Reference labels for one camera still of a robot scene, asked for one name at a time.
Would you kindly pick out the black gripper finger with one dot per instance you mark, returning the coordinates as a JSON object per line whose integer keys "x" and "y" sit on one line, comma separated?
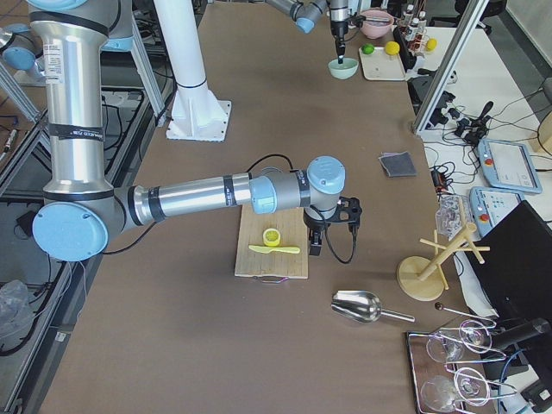
{"x": 315, "y": 243}
{"x": 340, "y": 50}

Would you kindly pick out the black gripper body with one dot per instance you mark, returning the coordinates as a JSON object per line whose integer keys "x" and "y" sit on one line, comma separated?
{"x": 313, "y": 223}
{"x": 337, "y": 27}

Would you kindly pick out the mint green bowl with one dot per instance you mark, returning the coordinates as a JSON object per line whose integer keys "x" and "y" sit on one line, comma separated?
{"x": 344, "y": 68}

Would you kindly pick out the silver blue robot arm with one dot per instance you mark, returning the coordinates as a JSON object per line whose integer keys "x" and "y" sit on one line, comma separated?
{"x": 83, "y": 212}
{"x": 306, "y": 15}

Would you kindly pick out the pink bowl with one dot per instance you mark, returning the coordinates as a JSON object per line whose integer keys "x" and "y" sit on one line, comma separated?
{"x": 376, "y": 23}

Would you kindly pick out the wooden cutting board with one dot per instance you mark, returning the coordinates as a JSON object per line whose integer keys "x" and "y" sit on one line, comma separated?
{"x": 293, "y": 233}

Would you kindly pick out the green lime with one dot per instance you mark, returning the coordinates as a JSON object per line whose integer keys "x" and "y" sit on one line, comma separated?
{"x": 367, "y": 49}

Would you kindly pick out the beige rabbit serving tray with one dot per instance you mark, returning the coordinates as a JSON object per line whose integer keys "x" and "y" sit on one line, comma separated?
{"x": 380, "y": 66}

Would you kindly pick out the halved lemon slice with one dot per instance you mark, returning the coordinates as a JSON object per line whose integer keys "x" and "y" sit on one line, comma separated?
{"x": 271, "y": 237}

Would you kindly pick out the yellow lemon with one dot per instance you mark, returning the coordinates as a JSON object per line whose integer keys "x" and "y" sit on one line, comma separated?
{"x": 392, "y": 48}

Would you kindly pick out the yellow plastic knife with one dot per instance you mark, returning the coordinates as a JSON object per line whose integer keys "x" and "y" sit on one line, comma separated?
{"x": 268, "y": 250}

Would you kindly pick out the metal scoop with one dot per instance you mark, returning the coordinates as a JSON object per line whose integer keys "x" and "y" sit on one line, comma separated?
{"x": 364, "y": 307}

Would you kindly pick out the grey folded cloth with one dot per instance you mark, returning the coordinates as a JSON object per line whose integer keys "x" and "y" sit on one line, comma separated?
{"x": 398, "y": 165}

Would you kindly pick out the wooden mug tree stand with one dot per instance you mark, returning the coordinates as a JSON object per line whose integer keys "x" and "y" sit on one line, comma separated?
{"x": 423, "y": 279}

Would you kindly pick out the blue teach pendant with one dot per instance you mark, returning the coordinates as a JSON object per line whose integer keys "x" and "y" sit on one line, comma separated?
{"x": 508, "y": 165}
{"x": 491, "y": 205}

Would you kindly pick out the black monitor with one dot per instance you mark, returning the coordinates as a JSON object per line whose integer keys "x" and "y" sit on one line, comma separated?
{"x": 516, "y": 275}

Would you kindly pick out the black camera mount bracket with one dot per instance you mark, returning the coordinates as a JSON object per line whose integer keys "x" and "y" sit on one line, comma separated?
{"x": 348, "y": 210}

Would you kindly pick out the aluminium frame post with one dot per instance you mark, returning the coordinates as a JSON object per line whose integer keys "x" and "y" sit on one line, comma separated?
{"x": 467, "y": 24}

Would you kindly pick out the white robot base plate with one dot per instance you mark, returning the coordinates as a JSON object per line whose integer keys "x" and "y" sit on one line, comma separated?
{"x": 196, "y": 112}

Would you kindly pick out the wire glass rack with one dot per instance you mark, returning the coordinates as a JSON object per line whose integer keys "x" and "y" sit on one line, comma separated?
{"x": 447, "y": 368}

